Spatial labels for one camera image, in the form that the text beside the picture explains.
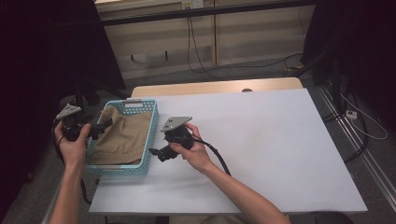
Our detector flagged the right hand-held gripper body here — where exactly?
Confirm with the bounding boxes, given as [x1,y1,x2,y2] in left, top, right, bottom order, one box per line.
[160,116,195,159]

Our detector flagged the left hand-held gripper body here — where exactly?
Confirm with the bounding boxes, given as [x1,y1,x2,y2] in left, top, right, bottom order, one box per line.
[55,104,96,143]

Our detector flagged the light blue plastic basket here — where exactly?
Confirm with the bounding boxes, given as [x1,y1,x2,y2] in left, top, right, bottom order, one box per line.
[85,98,161,179]

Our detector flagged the beige pants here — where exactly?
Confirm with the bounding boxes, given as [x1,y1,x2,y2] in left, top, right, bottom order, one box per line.
[90,105,154,166]

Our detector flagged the person's left hand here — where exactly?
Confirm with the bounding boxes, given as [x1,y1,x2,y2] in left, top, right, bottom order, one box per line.
[53,121,92,172]

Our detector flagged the person's right hand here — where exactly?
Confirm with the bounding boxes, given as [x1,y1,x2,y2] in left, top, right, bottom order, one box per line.
[169,122,215,173]

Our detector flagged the black stand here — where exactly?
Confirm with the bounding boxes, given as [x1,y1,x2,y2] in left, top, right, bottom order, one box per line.
[73,78,129,125]

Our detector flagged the wooden table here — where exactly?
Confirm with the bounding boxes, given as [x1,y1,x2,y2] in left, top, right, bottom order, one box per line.
[130,77,304,99]

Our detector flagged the black curtain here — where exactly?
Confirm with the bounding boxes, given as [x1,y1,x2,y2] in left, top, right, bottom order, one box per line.
[0,0,127,216]
[300,0,396,132]

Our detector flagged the person's lap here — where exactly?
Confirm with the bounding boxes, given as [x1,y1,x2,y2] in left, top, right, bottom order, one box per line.
[168,214,250,224]

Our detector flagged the white table board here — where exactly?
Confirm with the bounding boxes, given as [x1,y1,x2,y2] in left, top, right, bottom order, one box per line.
[88,88,369,217]

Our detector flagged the wooden cabinet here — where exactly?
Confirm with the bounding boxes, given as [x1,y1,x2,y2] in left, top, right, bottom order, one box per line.
[94,0,316,80]

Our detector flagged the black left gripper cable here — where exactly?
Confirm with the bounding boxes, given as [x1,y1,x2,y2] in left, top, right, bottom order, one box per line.
[50,119,93,205]

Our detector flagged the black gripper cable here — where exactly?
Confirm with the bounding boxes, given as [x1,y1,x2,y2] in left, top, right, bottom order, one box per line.
[50,119,93,205]
[189,135,233,177]

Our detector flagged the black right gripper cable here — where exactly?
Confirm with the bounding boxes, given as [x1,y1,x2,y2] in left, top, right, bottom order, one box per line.
[189,135,233,177]

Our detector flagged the black hanging cable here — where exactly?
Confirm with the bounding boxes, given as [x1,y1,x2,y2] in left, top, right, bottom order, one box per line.
[186,16,304,80]

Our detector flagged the aluminium floor rail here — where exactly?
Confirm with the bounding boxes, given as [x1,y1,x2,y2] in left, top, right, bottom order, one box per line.
[40,174,68,224]
[316,84,396,213]

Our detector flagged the white wall socket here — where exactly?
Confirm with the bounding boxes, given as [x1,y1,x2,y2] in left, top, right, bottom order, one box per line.
[181,0,205,10]

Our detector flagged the black floor cable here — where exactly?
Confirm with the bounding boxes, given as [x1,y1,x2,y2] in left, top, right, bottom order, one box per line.
[321,83,370,163]

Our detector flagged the white thin cable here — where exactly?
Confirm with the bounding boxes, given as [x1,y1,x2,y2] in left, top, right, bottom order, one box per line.
[339,92,389,141]

